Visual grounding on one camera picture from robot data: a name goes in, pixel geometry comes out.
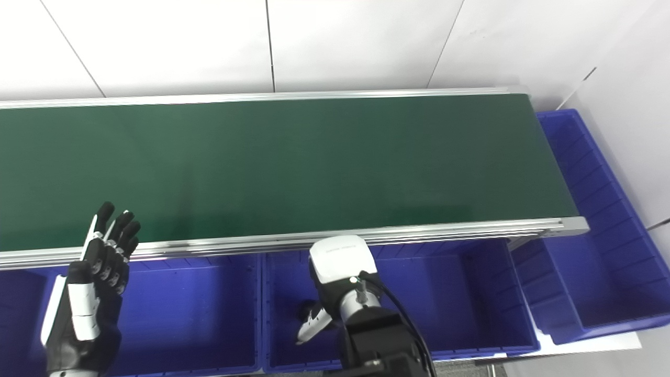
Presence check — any white base board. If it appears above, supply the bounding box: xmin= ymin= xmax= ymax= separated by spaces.
xmin=489 ymin=329 xmax=642 ymax=362

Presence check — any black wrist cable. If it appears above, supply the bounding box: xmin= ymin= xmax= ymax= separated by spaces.
xmin=360 ymin=276 xmax=436 ymax=377

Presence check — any green conveyor belt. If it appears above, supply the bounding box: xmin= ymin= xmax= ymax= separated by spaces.
xmin=0 ymin=86 xmax=589 ymax=270
xmin=0 ymin=94 xmax=566 ymax=252

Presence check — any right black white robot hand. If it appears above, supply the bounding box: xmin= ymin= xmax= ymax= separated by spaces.
xmin=296 ymin=236 xmax=378 ymax=346

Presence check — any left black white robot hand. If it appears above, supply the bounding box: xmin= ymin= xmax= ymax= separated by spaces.
xmin=41 ymin=202 xmax=142 ymax=377

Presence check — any blue plastic bin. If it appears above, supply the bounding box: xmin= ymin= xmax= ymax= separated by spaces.
xmin=510 ymin=109 xmax=670 ymax=345
xmin=261 ymin=238 xmax=541 ymax=373
xmin=0 ymin=254 xmax=262 ymax=377

